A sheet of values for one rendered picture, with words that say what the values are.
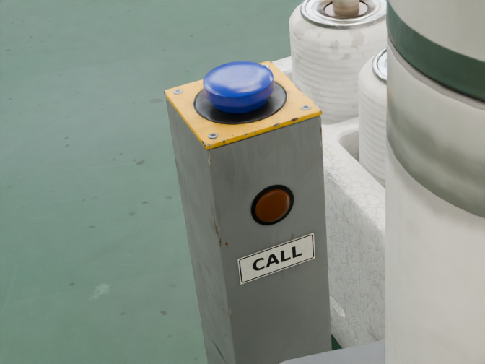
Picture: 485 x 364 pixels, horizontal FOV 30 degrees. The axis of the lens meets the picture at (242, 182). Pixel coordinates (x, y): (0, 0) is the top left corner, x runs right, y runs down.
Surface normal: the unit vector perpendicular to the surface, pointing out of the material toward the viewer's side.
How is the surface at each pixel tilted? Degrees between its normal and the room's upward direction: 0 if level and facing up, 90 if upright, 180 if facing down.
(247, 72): 0
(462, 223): 90
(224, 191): 90
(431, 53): 89
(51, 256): 0
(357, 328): 90
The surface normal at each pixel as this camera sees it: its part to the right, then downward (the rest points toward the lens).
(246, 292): 0.39, 0.50
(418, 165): -0.87, 0.35
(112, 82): -0.09, -0.81
